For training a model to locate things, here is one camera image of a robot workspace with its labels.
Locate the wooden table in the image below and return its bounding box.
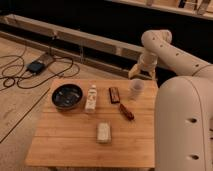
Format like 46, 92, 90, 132
26, 79, 157, 168

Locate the beige sponge block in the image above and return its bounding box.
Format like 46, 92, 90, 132
97, 122, 111, 143

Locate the blue power adapter box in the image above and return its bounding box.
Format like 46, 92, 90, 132
27, 61, 45, 74

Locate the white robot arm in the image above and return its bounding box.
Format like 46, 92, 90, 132
128, 30, 213, 171

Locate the white plastic bottle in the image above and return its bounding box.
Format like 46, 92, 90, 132
85, 85, 97, 113

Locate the dark ceramic bowl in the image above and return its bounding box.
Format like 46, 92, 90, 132
51, 84, 83, 110

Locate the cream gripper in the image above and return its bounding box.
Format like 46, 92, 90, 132
128, 53, 156, 80

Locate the long wooden beam frame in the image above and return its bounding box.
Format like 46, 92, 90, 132
0, 13, 154, 81

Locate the brown chocolate bar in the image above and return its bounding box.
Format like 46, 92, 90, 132
109, 87, 120, 104

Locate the clear plastic cup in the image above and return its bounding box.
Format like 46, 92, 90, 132
129, 79, 144, 100

